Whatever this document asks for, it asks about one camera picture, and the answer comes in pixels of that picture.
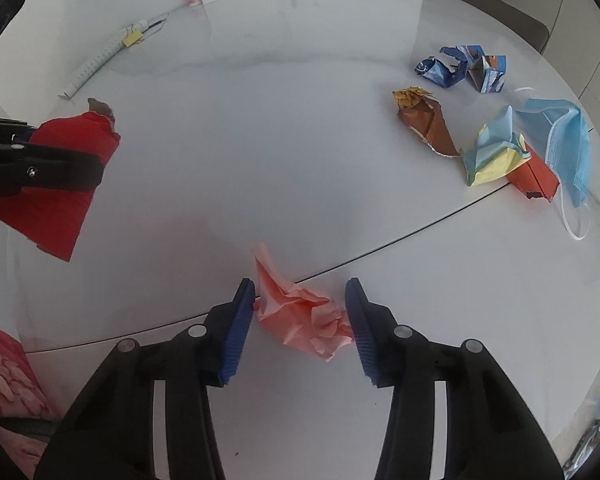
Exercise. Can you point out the brown orange patterned paper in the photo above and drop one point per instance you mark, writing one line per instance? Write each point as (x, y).
(427, 120)

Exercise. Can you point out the red paper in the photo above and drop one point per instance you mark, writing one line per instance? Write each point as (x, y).
(55, 220)

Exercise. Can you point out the grey dining chair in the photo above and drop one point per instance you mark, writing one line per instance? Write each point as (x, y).
(495, 10)

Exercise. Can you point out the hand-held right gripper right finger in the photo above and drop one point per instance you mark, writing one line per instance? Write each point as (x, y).
(362, 330)

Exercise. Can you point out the pink paper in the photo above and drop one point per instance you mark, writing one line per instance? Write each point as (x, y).
(300, 315)

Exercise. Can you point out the blue patterned crumpled paper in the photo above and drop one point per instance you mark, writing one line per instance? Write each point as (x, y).
(442, 71)

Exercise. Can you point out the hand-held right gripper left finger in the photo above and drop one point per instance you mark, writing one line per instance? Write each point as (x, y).
(235, 330)

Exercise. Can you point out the blue patterned folded paper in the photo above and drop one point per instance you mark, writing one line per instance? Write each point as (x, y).
(487, 75)

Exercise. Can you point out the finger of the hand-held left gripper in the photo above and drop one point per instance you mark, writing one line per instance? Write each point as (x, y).
(55, 172)
(0, 129)

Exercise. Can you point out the yellow blue crumpled paper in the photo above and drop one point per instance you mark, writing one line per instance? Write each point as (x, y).
(495, 157)

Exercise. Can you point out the blue face mask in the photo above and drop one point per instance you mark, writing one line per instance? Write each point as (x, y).
(565, 145)

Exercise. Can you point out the red patterned garment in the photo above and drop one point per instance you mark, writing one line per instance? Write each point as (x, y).
(5, 375)

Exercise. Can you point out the white paper strip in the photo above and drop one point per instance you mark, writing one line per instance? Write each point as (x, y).
(102, 55)

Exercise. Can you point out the yellow binder clip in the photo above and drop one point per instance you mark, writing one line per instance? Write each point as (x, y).
(132, 38)

